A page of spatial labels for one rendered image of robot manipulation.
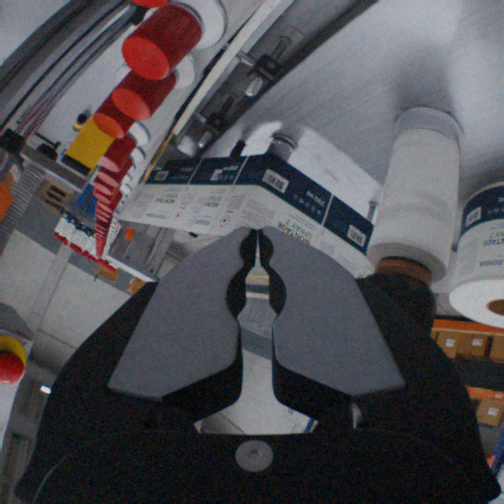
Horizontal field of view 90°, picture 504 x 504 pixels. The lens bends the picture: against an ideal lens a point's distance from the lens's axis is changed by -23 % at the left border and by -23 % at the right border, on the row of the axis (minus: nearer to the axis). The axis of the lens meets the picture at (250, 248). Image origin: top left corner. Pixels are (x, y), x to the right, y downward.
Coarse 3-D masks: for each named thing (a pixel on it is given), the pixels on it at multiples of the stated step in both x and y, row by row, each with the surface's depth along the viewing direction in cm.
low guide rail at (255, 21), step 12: (276, 0) 23; (264, 12) 25; (252, 24) 27; (240, 36) 29; (228, 48) 31; (240, 48) 31; (228, 60) 33; (216, 72) 36; (204, 84) 39; (192, 108) 44; (180, 120) 49
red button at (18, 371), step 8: (0, 352) 25; (8, 352) 25; (0, 360) 24; (8, 360) 24; (16, 360) 25; (0, 368) 23; (8, 368) 24; (16, 368) 25; (24, 368) 26; (0, 376) 23; (8, 376) 24; (16, 376) 25; (8, 384) 24
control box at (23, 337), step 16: (0, 304) 32; (0, 320) 26; (16, 320) 30; (0, 336) 26; (16, 336) 27; (32, 336) 30; (16, 352) 27; (0, 384) 26; (16, 384) 27; (0, 400) 25; (0, 416) 25; (0, 432) 25; (0, 448) 25
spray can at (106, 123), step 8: (120, 72) 22; (120, 80) 22; (104, 104) 21; (112, 104) 21; (96, 112) 21; (104, 112) 21; (112, 112) 21; (120, 112) 22; (96, 120) 22; (104, 120) 22; (112, 120) 21; (120, 120) 22; (128, 120) 23; (104, 128) 23; (112, 128) 23; (120, 128) 22; (128, 128) 23; (112, 136) 24; (120, 136) 23
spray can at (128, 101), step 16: (208, 48) 20; (192, 64) 19; (128, 80) 17; (144, 80) 18; (160, 80) 18; (176, 80) 20; (192, 80) 21; (112, 96) 18; (128, 96) 18; (144, 96) 18; (160, 96) 19; (128, 112) 20; (144, 112) 19
